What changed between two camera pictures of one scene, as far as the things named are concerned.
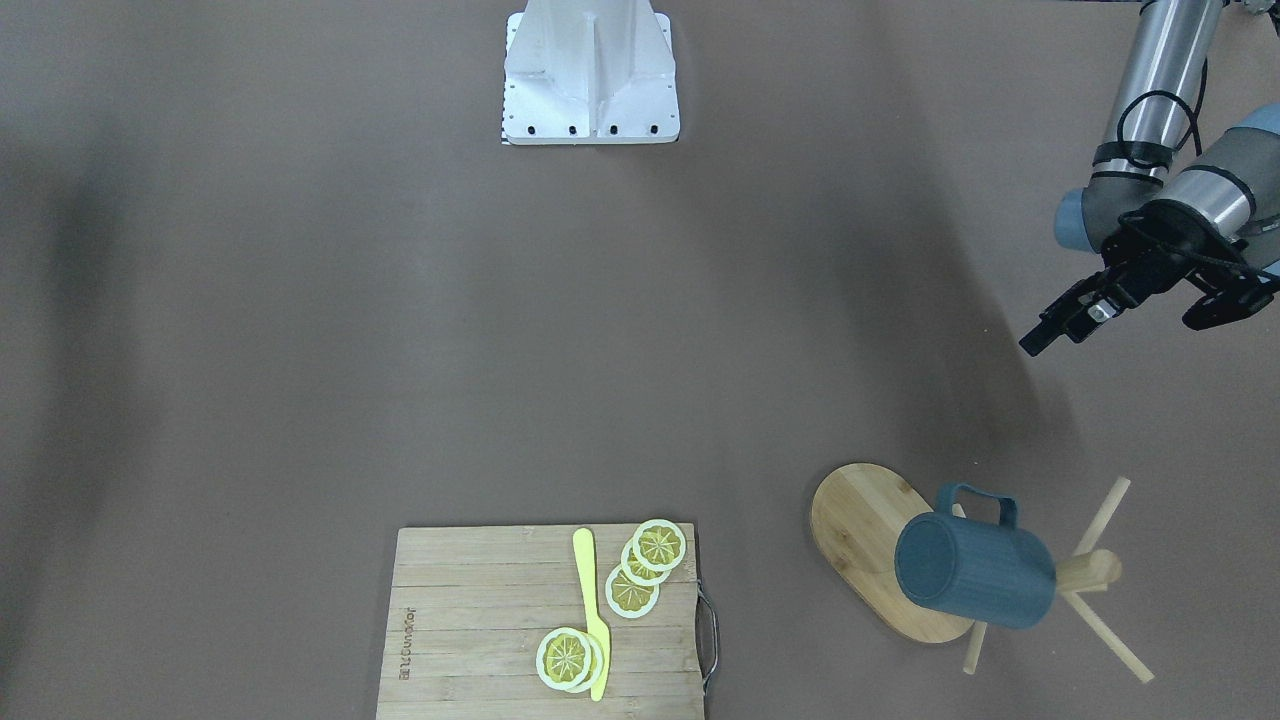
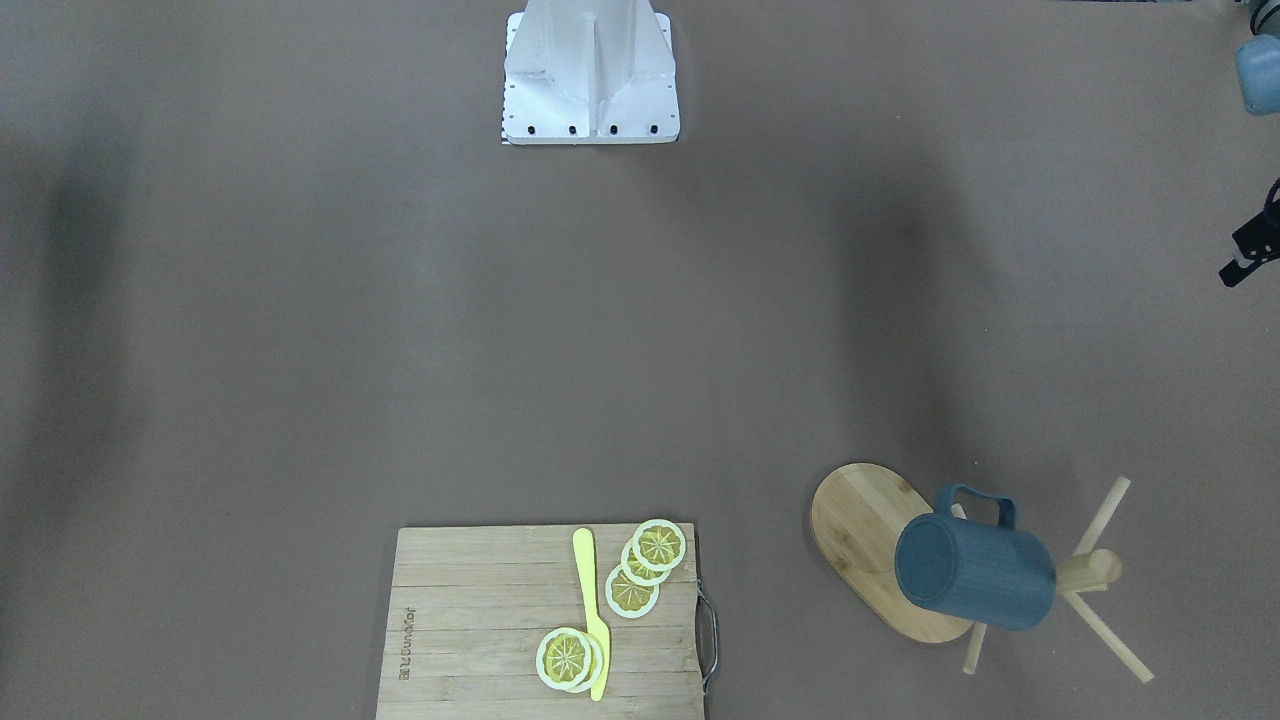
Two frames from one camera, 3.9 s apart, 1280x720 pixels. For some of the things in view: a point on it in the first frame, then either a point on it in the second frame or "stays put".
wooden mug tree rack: (860, 511) stays put
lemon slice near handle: (659, 545) stays put
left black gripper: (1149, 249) -> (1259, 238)
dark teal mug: (991, 573) stays put
